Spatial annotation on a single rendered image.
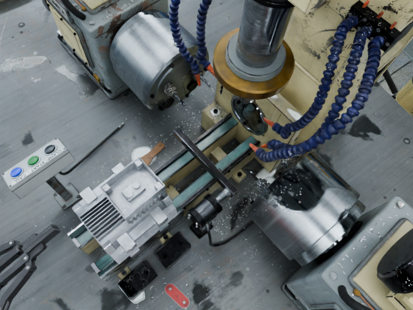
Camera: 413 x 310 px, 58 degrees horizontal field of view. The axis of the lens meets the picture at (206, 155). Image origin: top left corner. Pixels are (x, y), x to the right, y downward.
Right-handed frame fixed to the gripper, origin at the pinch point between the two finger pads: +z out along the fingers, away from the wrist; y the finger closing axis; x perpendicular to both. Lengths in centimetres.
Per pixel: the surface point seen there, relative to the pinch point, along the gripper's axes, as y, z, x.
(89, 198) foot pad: 6.8, 9.5, 17.0
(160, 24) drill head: 33, 55, 15
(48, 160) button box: 22.1, 7.6, 16.3
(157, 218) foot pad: -8.2, 19.2, 18.3
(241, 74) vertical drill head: -2, 52, -5
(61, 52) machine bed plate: 73, 31, 48
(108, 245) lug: -6.0, 6.7, 14.8
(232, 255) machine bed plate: -26, 28, 47
